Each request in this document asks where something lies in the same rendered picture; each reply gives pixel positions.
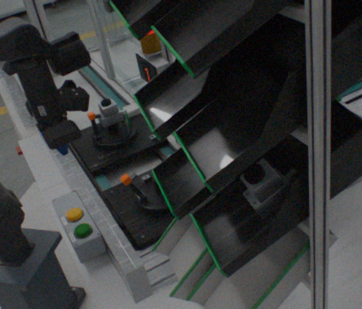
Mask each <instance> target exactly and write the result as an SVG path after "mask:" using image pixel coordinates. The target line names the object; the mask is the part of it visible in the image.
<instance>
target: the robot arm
mask: <svg viewBox="0 0 362 309"><path fill-rule="evenodd" d="M35 54H36V55H35ZM46 60H47V61H46ZM0 62H6V63H5V65H4V66H3V70H4V72H5V73H6V74H7V75H8V76H12V75H14V74H17V76H18V79H19V82H20V83H21V84H22V87H23V90H24V94H25V97H26V98H27V102H26V107H27V109H28V112H29V114H30V115H31V116H33V117H34V118H35V120H36V122H37V124H36V127H37V129H38V130H39V131H40V132H41V135H42V137H43V139H44V140H45V142H46V143H47V145H48V147H49V149H51V150H54V149H56V150H57V151H58V152H59V153H60V154H62V155H63V156H64V155H68V143H70V142H72V141H75V140H77V139H79V138H81V137H82V134H81V132H80V130H79V128H78V127H77V125H76V124H75V122H74V121H72V120H68V117H67V115H68V112H67V111H83V112H84V111H88V107H89V94H88V93H87V92H86V90H85V89H84V88H81V87H80V86H79V87H78V88H77V86H76V84H75V83H74V82H73V80H66V81H65V82H64V83H63V85H62V86H61V87H60V88H58V87H56V84H55V82H54V80H53V77H52V74H51V70H50V68H51V69H52V71H53V72H54V73H60V74H61V75H62V76H65V75H68V74H70V73H72V72H74V71H77V70H80V69H82V68H84V67H86V66H87V65H89V64H91V56H90V52H89V50H87V49H86V47H85V45H84V43H83V42H82V41H81V39H80V36H79V34H78V33H77V32H74V31H73V32H69V33H67V34H66V35H65V36H62V37H61V38H58V39H56V40H54V41H51V42H49V41H48V40H46V39H44V38H42V37H41V34H40V32H39V31H38V29H37V28H36V27H34V26H33V25H32V24H30V23H28V22H26V21H23V20H22V19H20V18H16V17H13V18H9V19H7V20H5V21H3V22H1V23H0ZM47 62H48V64H47ZM48 65H50V67H48ZM22 206H23V205H22V204H21V203H20V201H19V200H18V199H17V197H16V195H15V194H14V192H13V191H12V190H10V189H6V188H5V187H4V186H3V184H2V183H1V182H0V265H6V266H8V267H20V266H21V265H22V264H23V261H24V260H25V259H26V257H27V256H28V254H29V253H30V251H31V250H32V249H33V247H34V246H35V243H34V242H30V241H28V240H27V239H26V236H24V234H23V231H22V229H21V225H22V224H23V221H24V217H25V213H24V211H23V209H22V208H21V207H22Z"/></svg>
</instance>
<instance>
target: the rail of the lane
mask: <svg viewBox="0 0 362 309"><path fill-rule="evenodd" d="M37 130H38V129H37ZM38 131H39V130H38ZM39 133H40V135H41V132H40V131H39ZM41 138H42V140H43V142H44V143H45V145H46V147H47V149H48V151H49V153H50V155H51V157H52V158H53V159H54V161H55V163H56V165H57V167H58V168H59V170H60V172H61V174H62V176H63V177H64V179H65V181H66V182H67V184H68V186H69V188H70V189H71V191H74V190H76V192H77V193H78V195H79V196H80V198H81V200H82V201H83V203H84V205H85V207H86V209H87V211H88V212H89V214H90V216H92V219H93V220H94V222H95V224H96V226H97V227H98V230H99V231H100V233H101V235H102V236H103V238H104V242H105V246H106V247H107V255H108V256H109V259H110V260H111V262H112V263H113V265H114V267H115V269H116V271H117V272H118V274H119V276H120V277H121V280H122V281H123V283H124V284H125V286H126V287H127V289H128V291H129V293H130V295H131V297H132V299H133V300H134V302H135V303H138V302H140V301H142V300H144V299H146V298H148V297H150V296H152V295H153V292H152V287H151V285H150V281H149V279H148V276H147V272H146V270H145V265H144V263H143V261H142V260H141V259H140V257H139V255H138V254H137V253H136V251H135V250H134V248H133V247H132V245H131V244H130V242H129V240H128V238H127V237H126V236H125V234H124V233H123V232H122V230H124V229H125V228H124V225H123V223H122V221H121V219H120V218H119V217H118V215H117V213H116V211H112V212H111V213H110V211H109V209H108V208H107V206H106V205H105V203H104V201H102V199H101V197H100V196H99V195H98V192H97V191H96V189H95V188H94V186H93V184H91V182H90V180H89V178H88V177H87V176H86V174H85V172H84V170H83V168H82V167H81V166H80V165H79V164H78V162H77V161H76V158H75V157H74V155H73V153H72V152H71V151H70V149H69V147H68V154H66V155H64V156H63V155H62V154H60V153H59V152H58V151H57V150H56V149H54V150H51V149H49V147H48V145H47V143H46V142H45V140H44V139H43V137H42V135H41Z"/></svg>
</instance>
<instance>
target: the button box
mask: <svg viewBox="0 0 362 309"><path fill-rule="evenodd" d="M52 203H53V206H54V208H55V211H56V213H57V216H58V217H59V220H60V222H61V224H62V227H63V229H64V230H65V232H66V234H67V236H68V238H69V240H70V242H71V245H72V247H73V249H74V250H75V252H76V253H77V257H78V259H79V261H80V262H81V263H84V262H86V261H89V260H90V259H93V258H95V257H97V256H99V255H102V254H103V253H104V252H107V247H106V246H105V242H104V238H103V236H102V235H101V233H100V231H99V230H98V227H97V226H96V224H95V222H94V220H93V219H92V216H90V214H89V212H88V211H87V209H86V207H85V205H84V203H83V201H82V200H81V198H80V196H79V195H78V193H77V192H76V190H74V191H71V192H69V193H67V194H64V195H63V196H61V197H58V198H56V199H54V200H52ZM72 208H79V209H81V210H82V216H81V217H80V219H79V220H76V221H69V220H68V219H67V217H66V213H67V212H68V210H70V209H72ZM81 223H88V224H89V225H90V226H91V233H90V234H88V235H87V236H85V237H83V238H79V237H77V236H75V233H74V229H75V227H76V226H78V225H79V224H81Z"/></svg>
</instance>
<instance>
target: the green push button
mask: <svg viewBox="0 0 362 309"><path fill-rule="evenodd" d="M74 233H75V236H77V237H79V238H83V237H85V236H87V235H88V234H90V233H91V226H90V225H89V224H88V223H81V224H79V225H78V226H76V227H75V229H74Z"/></svg>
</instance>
